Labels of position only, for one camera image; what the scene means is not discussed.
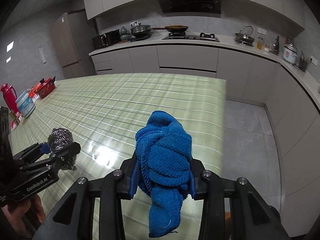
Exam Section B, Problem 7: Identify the red enamel pot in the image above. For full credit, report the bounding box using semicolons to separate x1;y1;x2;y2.
32;76;58;99

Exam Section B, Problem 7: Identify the dark pot with lid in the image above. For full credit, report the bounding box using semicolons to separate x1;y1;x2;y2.
129;22;152;40

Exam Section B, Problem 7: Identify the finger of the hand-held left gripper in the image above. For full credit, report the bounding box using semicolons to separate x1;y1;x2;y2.
12;142;50;167
20;142;81;173

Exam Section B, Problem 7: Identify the white and blue tub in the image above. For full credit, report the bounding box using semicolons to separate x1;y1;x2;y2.
15;91;36;119

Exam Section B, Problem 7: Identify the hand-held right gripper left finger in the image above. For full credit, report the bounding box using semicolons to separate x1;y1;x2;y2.
34;152;140;240

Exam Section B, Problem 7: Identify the person's left hand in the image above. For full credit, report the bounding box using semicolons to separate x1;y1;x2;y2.
6;194;46;230

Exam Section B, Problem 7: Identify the black microwave oven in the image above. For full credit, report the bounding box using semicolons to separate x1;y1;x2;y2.
92;29;121;50

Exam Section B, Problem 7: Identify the beige refrigerator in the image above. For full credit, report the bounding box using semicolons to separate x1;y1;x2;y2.
49;11;98;79

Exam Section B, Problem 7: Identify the black wok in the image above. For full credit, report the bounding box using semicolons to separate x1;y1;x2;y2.
152;25;188;33

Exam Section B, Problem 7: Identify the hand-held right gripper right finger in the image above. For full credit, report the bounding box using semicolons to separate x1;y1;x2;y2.
189;159;287;240

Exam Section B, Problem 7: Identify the blue knitted cloth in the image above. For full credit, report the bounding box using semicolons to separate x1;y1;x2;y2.
135;110;193;232

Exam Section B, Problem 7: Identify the green checked tablecloth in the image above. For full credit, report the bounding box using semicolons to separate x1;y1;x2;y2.
10;72;227;240

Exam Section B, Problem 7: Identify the black gas stove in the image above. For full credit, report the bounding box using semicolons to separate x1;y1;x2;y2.
162;32;220;42

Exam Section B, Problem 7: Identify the white rice cooker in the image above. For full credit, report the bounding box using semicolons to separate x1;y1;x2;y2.
282;42;298;66

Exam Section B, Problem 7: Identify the steel wool scrubber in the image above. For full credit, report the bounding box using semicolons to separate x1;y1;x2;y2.
47;127;78;172

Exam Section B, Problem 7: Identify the red thermos flask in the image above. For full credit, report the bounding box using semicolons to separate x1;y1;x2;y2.
0;84;19;115

